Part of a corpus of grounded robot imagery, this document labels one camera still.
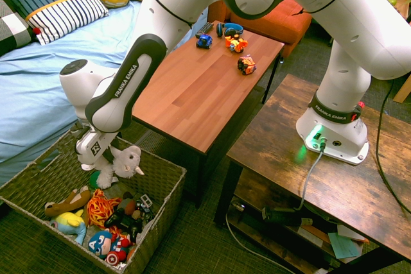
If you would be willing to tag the red tufted ottoman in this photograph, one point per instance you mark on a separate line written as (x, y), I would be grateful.
(279, 27)

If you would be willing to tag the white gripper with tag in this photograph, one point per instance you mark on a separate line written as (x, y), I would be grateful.
(93, 149)

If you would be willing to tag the red wood coffee table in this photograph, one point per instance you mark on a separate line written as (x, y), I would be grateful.
(208, 94)

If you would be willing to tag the white navy striped pillow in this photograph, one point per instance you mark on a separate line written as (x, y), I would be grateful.
(64, 14)

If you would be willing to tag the brown dog plush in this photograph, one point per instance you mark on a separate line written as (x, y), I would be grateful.
(67, 203)

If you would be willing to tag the blue toy car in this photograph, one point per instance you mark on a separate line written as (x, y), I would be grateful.
(204, 41)

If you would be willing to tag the black remote control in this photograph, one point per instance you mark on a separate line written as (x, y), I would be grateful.
(204, 29)

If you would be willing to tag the blue black headphones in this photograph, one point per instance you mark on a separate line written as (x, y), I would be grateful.
(232, 29)

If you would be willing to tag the orange patterned fabric toy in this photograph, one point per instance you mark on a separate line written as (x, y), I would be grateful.
(99, 206)

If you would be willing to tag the red orange toy truck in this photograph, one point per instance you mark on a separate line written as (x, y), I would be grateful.
(246, 65)

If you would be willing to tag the black white check pillow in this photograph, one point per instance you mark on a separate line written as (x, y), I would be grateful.
(13, 30)

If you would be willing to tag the light wood furniture piece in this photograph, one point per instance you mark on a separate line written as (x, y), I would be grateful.
(404, 91)

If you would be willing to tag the sofa with light blue cover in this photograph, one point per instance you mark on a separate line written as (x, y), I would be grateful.
(38, 72)

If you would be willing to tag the yellow blue plush toy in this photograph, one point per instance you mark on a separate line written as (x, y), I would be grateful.
(70, 222)

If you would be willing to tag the orange toy vehicle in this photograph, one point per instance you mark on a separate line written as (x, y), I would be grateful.
(237, 44)

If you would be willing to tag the white paper sheet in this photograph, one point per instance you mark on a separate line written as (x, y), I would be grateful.
(351, 232)

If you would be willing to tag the green round toy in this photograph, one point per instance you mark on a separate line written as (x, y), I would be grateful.
(93, 180)

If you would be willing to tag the small red pompom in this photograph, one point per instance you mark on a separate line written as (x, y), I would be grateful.
(36, 30)

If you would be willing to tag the grey toy car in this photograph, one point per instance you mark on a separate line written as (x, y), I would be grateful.
(144, 205)

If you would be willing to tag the Captain America plush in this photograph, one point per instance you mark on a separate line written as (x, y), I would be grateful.
(102, 245)

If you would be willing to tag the rustic brown side table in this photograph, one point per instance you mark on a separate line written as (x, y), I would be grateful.
(289, 158)

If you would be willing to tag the woven wicker basket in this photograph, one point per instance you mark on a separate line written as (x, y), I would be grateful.
(154, 171)

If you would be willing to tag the black power adapter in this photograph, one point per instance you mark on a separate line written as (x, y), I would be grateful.
(282, 216)

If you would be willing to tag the brown round plush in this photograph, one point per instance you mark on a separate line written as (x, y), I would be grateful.
(126, 205)

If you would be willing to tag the teal envelope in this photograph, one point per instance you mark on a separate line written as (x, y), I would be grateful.
(343, 245)

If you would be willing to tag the red armchair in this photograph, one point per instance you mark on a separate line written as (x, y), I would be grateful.
(218, 11)

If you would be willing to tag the black game controller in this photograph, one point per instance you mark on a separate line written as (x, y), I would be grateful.
(123, 221)

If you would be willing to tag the white stuffed animal toy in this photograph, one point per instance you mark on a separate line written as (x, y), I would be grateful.
(125, 161)

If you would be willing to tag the floor vent grille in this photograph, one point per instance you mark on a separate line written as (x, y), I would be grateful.
(151, 144)

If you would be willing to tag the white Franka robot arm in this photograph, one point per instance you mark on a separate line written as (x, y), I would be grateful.
(337, 7)

